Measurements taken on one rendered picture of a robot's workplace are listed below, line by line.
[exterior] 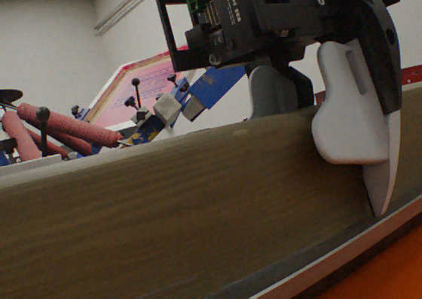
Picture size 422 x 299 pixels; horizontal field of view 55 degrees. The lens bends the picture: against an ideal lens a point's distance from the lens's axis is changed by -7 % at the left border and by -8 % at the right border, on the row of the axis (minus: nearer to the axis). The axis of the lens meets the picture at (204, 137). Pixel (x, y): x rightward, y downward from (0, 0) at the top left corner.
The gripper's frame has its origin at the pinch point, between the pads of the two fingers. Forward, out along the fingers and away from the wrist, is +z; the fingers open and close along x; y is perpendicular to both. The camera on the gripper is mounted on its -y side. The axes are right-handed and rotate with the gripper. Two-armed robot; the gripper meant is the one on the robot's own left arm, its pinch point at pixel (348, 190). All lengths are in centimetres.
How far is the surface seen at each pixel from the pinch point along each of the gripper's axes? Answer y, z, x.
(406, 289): 2.0, 4.8, 3.9
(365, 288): 2.4, 4.8, 1.6
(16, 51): -101, -137, -451
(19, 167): 3, -7, -67
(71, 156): -8, -7, -69
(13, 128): -5, -18, -99
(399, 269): -0.2, 4.9, 2.2
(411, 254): -2.4, 5.0, 1.9
